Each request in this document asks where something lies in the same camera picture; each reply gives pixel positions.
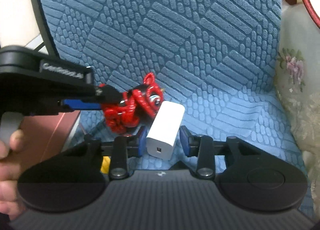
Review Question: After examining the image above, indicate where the yellow handled screwdriver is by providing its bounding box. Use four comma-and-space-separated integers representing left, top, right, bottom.
100, 156, 111, 174

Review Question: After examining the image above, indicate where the red black lion figurine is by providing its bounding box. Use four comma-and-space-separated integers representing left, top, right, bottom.
100, 73, 164, 134

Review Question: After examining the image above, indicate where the floral beige cushion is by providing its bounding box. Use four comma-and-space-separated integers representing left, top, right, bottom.
274, 3, 319, 217

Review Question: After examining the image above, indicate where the pink cardboard box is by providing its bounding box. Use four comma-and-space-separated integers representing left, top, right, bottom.
22, 111, 80, 161

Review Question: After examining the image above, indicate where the white USB wall charger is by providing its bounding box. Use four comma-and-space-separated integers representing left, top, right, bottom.
146, 101, 185, 161

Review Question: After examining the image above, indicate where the blue textured sofa cover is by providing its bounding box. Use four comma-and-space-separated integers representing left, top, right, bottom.
32, 0, 315, 217

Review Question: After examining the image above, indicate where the person's left hand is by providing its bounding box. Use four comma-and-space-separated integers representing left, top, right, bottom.
1, 129, 24, 220

